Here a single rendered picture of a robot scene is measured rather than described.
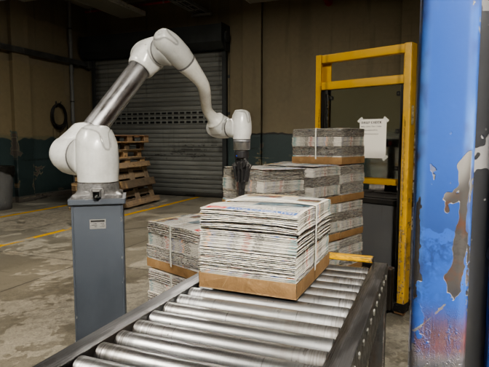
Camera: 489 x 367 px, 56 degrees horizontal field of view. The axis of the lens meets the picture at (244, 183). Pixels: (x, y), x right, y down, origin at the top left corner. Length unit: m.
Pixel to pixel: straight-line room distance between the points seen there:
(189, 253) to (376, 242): 1.86
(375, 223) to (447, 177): 3.40
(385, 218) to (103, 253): 2.26
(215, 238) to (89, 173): 0.69
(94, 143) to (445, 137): 1.68
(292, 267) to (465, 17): 1.07
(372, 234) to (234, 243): 2.42
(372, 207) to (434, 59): 3.39
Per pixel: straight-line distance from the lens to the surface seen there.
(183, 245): 2.10
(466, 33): 0.19
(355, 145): 3.02
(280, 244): 1.22
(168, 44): 2.12
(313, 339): 1.05
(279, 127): 9.25
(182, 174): 10.11
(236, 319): 1.16
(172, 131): 10.18
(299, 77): 9.21
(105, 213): 1.81
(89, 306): 1.90
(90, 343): 1.06
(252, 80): 9.41
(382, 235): 3.57
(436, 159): 0.19
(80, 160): 1.84
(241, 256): 1.27
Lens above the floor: 1.22
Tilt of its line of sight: 5 degrees down
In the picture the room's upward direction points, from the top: straight up
